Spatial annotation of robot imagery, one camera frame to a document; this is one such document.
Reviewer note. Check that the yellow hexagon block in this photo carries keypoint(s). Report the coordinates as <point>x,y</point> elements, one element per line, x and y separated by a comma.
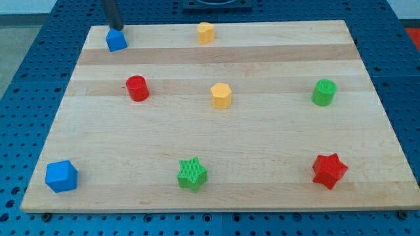
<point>221,96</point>

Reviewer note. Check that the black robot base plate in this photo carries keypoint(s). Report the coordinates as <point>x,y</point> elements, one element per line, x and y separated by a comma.
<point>216,4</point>

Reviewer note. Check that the red cylinder block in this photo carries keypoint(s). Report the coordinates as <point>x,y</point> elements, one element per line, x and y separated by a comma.
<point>137,88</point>

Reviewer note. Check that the green cylinder block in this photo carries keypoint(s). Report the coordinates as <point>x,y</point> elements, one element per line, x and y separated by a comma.
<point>324,92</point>

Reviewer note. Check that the red star block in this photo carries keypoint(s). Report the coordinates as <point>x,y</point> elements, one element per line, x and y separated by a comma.
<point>328,170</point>

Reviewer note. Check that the wooden board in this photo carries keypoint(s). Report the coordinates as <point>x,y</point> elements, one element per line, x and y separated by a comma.
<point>258,152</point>

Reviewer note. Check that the green star block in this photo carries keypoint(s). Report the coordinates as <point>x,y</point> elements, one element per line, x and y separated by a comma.
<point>191,174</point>

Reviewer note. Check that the blue triangle block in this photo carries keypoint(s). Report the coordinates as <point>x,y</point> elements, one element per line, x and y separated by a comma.
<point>115,40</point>

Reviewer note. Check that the yellow heart block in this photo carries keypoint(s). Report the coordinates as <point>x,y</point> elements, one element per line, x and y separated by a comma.
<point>206,32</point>

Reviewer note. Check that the blue cube block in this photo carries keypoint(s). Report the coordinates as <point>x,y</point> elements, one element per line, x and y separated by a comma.
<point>61,176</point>

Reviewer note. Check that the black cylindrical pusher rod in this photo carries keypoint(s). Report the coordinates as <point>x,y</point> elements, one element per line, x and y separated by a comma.
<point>113,14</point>

